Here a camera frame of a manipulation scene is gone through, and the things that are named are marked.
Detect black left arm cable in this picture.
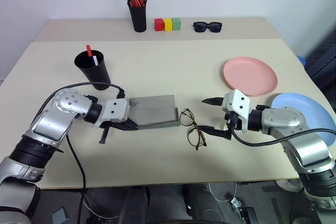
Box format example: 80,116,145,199
39,82,127,224

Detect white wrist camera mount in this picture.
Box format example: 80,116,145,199
221,89,250,132
93,98,131,130

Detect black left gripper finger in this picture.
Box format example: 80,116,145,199
99,126,110,145
115,119,140,132

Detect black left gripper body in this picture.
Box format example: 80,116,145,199
100,119,127,130

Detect red and white marker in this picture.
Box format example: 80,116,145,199
86,44,99,67

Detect wide black plastic cup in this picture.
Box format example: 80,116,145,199
74,49,112,91

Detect green wooden block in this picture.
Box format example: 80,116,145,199
171,17,182,31

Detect dark rounded shape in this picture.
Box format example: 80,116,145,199
183,184,220,220

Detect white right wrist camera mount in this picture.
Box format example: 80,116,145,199
221,89,250,132

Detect thin white floor cable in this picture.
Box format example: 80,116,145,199
208,182,238,202

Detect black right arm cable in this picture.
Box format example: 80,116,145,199
230,126,336,147

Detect tall black pen cup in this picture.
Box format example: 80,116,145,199
128,0,148,34

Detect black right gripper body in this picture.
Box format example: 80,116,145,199
223,111,244,133

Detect grey open glasses case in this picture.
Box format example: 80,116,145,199
128,94,181,131

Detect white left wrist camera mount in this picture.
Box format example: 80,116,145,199
93,98,131,130

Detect metal caster wheel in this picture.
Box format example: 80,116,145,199
230,197,257,220

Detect yellow wooden block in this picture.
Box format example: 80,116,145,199
162,18,173,32

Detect pink plate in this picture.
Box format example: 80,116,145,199
223,56,278,97

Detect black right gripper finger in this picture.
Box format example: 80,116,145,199
197,125,233,141
201,97,224,108

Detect light blue plate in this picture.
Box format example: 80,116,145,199
270,92,335,152

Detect tortoiseshell round eyeglasses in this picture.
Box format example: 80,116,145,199
179,108,207,152

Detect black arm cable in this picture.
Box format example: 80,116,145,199
230,126,336,147
39,82,127,224

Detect black sunglasses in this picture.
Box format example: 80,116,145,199
193,21,224,34

